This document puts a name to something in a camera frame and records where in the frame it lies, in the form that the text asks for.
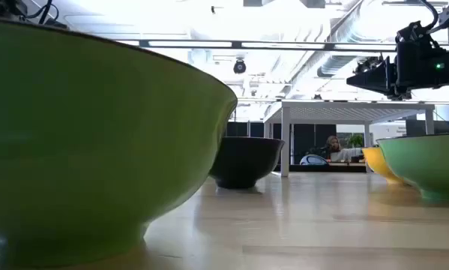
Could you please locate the dark room divider panel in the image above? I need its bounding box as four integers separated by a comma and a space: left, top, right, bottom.
226, 121, 337, 166

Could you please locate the leafy background plant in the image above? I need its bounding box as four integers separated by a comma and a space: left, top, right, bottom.
346, 133, 364, 149

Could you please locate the grey overhead rig bar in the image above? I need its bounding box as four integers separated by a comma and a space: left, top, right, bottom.
115, 38, 397, 53

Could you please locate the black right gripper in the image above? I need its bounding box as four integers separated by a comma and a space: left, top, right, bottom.
346, 47, 449, 101

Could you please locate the silver ceiling air duct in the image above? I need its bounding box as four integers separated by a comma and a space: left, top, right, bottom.
289, 0, 397, 89

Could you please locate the black overhead camera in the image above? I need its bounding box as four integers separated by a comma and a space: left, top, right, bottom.
232, 58, 247, 75

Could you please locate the white perforated metal shelf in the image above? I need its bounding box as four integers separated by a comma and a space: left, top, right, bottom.
263, 100, 436, 178

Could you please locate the dark bowl with floral print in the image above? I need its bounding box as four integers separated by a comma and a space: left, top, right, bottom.
208, 136, 286, 190

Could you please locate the dark monitor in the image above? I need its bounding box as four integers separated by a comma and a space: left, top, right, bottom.
406, 118, 449, 137

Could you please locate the yellow bowl with flower print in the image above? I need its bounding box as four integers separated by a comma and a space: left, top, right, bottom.
361, 146, 407, 185

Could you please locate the person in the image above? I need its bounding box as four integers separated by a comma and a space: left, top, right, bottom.
307, 134, 364, 164

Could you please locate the green bowl with cherry print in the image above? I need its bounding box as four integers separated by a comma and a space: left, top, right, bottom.
0, 16, 239, 268
376, 132, 449, 203

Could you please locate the white and blue helmet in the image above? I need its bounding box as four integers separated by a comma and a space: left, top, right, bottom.
299, 153, 329, 167

